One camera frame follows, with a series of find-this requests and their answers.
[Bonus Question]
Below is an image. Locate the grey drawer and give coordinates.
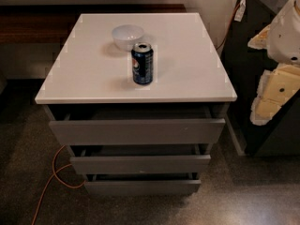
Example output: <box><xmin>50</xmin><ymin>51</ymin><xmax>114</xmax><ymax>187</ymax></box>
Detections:
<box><xmin>70</xmin><ymin>144</ymin><xmax>211</xmax><ymax>174</ymax></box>
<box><xmin>85</xmin><ymin>173</ymin><xmax>201</xmax><ymax>196</ymax></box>
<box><xmin>50</xmin><ymin>117</ymin><xmax>225</xmax><ymax>145</ymax></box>

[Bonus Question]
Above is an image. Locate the blue pepsi can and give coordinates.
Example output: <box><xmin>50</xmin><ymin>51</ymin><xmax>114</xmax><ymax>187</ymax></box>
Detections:
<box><xmin>131</xmin><ymin>42</ymin><xmax>154</xmax><ymax>85</ymax></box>

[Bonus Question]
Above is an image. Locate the black side cabinet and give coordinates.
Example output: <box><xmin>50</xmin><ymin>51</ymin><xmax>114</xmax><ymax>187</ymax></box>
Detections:
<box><xmin>221</xmin><ymin>0</ymin><xmax>300</xmax><ymax>157</ymax></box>

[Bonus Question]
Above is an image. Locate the grey middle drawer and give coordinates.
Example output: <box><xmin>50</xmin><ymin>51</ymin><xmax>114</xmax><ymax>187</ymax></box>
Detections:
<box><xmin>70</xmin><ymin>144</ymin><xmax>211</xmax><ymax>174</ymax></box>

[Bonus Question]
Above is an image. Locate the white-topped grey drawer cabinet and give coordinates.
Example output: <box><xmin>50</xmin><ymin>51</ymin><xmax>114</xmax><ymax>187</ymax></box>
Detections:
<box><xmin>36</xmin><ymin>13</ymin><xmax>237</xmax><ymax>196</ymax></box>

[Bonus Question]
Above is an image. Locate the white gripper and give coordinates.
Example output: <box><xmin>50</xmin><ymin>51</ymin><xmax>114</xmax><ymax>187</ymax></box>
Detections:
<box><xmin>247</xmin><ymin>0</ymin><xmax>300</xmax><ymax>126</ymax></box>

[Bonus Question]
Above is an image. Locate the white bowl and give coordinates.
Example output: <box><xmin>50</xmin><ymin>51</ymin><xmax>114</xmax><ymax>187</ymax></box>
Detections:
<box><xmin>112</xmin><ymin>24</ymin><xmax>144</xmax><ymax>52</ymax></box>

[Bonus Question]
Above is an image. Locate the white cable tag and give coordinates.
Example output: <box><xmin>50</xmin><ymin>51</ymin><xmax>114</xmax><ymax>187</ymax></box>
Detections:
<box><xmin>234</xmin><ymin>0</ymin><xmax>246</xmax><ymax>22</ymax></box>

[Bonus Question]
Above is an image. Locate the grey bottom drawer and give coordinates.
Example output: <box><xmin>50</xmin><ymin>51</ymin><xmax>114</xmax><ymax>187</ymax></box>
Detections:
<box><xmin>85</xmin><ymin>173</ymin><xmax>201</xmax><ymax>196</ymax></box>

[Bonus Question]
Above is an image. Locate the dark wooden bench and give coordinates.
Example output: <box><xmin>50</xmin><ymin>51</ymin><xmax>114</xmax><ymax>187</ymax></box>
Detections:
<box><xmin>0</xmin><ymin>4</ymin><xmax>187</xmax><ymax>44</ymax></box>

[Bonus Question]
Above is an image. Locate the orange floor cable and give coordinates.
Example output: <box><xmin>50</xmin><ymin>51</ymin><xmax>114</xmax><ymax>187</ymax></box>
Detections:
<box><xmin>30</xmin><ymin>144</ymin><xmax>86</xmax><ymax>225</ymax></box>

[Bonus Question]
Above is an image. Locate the grey top drawer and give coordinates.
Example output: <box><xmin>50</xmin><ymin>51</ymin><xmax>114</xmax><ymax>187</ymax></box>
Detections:
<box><xmin>50</xmin><ymin>117</ymin><xmax>225</xmax><ymax>145</ymax></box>

